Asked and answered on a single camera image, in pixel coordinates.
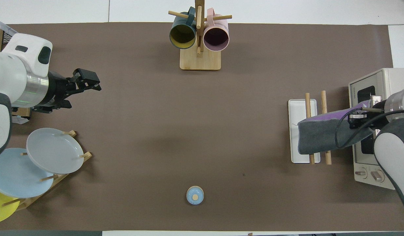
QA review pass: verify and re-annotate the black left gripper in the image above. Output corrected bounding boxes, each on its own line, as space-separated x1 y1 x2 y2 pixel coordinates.
31 68 102 114

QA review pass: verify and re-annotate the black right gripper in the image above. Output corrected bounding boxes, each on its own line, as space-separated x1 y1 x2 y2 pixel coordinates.
348 100 391 129

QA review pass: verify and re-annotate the purple and grey towel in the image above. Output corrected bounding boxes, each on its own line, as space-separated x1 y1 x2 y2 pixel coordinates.
297 102 375 155

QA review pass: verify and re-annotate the wooden plate rack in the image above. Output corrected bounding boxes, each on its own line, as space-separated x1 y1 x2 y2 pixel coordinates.
2 130 93 211

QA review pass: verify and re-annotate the white rectangular tray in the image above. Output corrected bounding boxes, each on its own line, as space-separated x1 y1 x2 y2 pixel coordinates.
288 90 332 165

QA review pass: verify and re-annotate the grey plate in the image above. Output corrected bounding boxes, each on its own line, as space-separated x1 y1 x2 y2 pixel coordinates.
26 128 84 174

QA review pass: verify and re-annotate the beige toaster oven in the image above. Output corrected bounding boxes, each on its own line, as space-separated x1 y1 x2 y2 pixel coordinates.
349 68 404 190

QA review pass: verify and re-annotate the light blue plate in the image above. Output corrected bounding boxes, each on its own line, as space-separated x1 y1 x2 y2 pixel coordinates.
0 148 54 198

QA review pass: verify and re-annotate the dark green mug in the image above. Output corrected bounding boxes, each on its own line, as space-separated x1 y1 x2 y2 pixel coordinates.
169 7 197 49

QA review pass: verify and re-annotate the wooden mug tree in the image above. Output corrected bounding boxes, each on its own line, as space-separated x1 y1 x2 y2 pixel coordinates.
168 0 232 71

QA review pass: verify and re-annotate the yellow plate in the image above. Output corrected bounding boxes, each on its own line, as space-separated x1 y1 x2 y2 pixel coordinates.
0 186 21 224

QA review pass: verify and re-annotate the brown table mat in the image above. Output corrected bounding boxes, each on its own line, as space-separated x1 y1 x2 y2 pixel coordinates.
0 22 404 231

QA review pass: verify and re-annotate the pink mug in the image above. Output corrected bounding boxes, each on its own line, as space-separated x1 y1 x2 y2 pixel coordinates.
203 8 230 52

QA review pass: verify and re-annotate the black wire basket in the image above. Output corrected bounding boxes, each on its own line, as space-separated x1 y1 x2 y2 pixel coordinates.
0 29 17 41

